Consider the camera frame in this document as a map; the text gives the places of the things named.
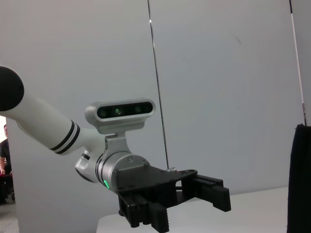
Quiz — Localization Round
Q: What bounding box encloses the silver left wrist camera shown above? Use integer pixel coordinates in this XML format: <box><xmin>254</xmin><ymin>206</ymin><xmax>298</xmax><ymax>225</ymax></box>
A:
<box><xmin>84</xmin><ymin>97</ymin><xmax>156</xmax><ymax>158</ymax></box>

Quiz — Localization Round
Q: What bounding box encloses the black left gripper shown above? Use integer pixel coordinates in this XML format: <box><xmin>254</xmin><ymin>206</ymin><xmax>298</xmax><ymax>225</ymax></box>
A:
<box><xmin>114</xmin><ymin>165</ymin><xmax>231</xmax><ymax>231</ymax></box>

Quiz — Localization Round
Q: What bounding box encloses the seated person with glasses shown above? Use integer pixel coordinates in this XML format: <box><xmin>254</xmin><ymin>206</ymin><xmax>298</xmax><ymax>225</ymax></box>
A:
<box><xmin>0</xmin><ymin>123</ymin><xmax>13</xmax><ymax>204</ymax></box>

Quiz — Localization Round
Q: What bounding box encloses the black bag with brown straps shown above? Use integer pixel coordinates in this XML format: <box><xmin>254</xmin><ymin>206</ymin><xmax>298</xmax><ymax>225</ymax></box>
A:
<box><xmin>286</xmin><ymin>123</ymin><xmax>311</xmax><ymax>233</ymax></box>

